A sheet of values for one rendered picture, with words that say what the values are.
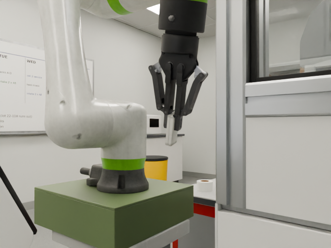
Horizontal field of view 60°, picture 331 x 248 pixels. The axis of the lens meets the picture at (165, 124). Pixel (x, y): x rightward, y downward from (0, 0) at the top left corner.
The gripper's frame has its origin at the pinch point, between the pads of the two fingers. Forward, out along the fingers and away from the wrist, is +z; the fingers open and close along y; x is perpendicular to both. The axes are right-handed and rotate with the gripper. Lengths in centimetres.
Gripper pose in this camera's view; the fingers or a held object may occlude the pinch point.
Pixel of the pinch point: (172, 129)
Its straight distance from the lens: 63.6
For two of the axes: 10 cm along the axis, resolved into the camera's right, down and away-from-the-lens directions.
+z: -0.8, 9.5, 3.1
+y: -8.9, -2.1, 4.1
